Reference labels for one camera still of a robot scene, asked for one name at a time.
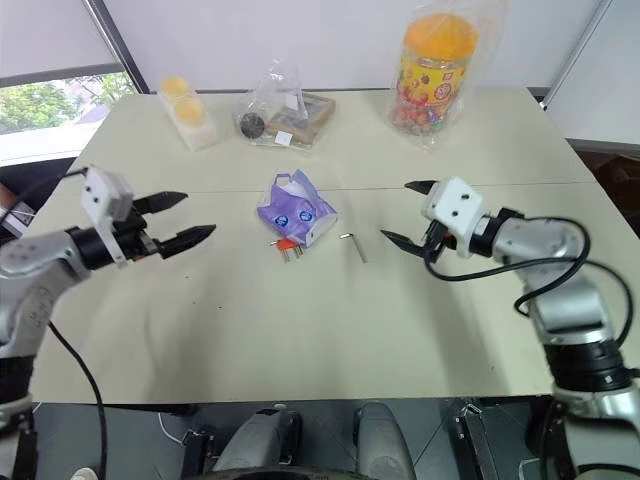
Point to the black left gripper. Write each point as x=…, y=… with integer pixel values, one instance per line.
x=131, y=236

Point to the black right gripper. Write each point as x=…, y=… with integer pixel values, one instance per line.
x=436, y=237

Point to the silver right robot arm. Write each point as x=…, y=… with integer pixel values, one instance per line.
x=545, y=240

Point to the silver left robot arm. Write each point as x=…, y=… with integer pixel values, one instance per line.
x=30, y=260

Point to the red small tool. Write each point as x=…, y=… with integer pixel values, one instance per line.
x=287, y=245

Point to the purple tissue pack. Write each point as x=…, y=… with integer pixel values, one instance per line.
x=290, y=212

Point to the dark round disc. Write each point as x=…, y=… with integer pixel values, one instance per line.
x=252, y=125

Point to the small white paper tag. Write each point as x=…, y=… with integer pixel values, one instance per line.
x=284, y=138

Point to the flat wooden box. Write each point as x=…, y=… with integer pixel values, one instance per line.
x=315, y=117

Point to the candy jar with orange lid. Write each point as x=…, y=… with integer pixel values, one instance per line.
x=435, y=75

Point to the black bag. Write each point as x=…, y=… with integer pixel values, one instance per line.
x=30, y=180

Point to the small clear plastic bag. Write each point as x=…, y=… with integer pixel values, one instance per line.
x=280, y=82

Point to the large clear plastic bag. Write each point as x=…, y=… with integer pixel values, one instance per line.
x=489, y=50

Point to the grey rounded robot leg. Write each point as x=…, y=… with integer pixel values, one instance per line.
x=257, y=437
x=382, y=440

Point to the white roller blind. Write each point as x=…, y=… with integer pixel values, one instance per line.
x=45, y=30

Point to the white board panel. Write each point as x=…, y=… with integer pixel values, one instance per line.
x=600, y=75

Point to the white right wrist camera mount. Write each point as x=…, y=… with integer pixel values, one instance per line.
x=452, y=200

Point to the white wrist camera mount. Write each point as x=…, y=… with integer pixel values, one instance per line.
x=452, y=200
x=102, y=192

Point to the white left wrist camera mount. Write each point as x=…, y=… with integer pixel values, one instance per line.
x=102, y=192

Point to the dark window frame post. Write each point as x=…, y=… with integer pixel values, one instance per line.
x=125, y=50

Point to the black metal bracket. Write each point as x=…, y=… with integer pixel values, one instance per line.
x=475, y=435

